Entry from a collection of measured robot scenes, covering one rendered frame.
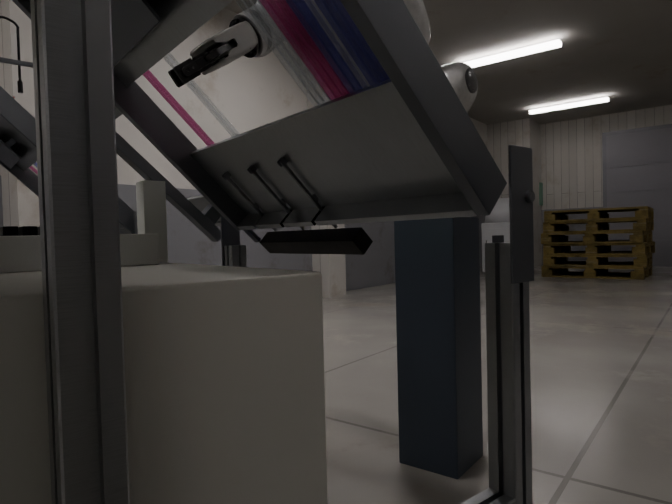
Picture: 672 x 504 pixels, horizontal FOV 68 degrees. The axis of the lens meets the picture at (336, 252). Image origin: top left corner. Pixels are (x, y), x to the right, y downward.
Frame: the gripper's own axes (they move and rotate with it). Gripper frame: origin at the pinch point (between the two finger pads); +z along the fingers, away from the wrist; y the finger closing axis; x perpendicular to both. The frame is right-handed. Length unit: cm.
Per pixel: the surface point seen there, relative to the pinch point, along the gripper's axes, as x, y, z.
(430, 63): 14, 49, -1
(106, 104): 1, 53, 35
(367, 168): 26.1, 28.9, -2.5
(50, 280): 8, 52, 44
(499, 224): 390, -352, -508
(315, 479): 38, 49, 39
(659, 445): 155, 31, -50
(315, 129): 17.2, 24.1, -1.0
